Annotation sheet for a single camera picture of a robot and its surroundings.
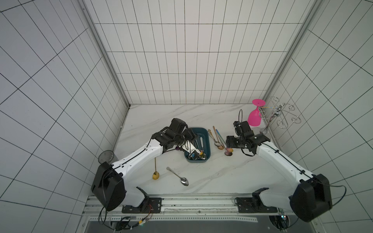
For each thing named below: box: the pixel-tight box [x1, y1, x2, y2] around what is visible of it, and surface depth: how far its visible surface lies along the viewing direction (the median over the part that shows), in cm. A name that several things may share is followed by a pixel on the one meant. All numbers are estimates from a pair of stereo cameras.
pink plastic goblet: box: [247, 98, 267, 127], surface depth 92 cm
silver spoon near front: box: [166, 166, 189, 186], surface depth 83 cm
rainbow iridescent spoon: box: [215, 129, 234, 157], surface depth 94 cm
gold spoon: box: [152, 157, 160, 181], surface depth 85 cm
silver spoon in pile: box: [207, 129, 221, 147], surface depth 100 cm
